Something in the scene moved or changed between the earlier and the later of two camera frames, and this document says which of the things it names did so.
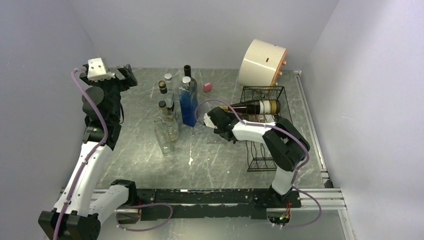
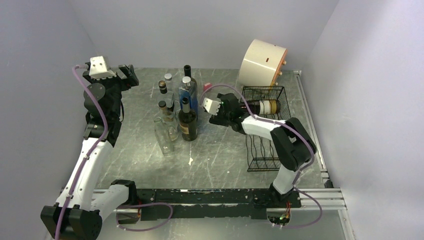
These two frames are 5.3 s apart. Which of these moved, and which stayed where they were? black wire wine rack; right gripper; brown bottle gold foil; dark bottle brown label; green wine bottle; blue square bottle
Moved: right gripper; dark bottle brown label
Stayed: green wine bottle; black wire wine rack; brown bottle gold foil; blue square bottle
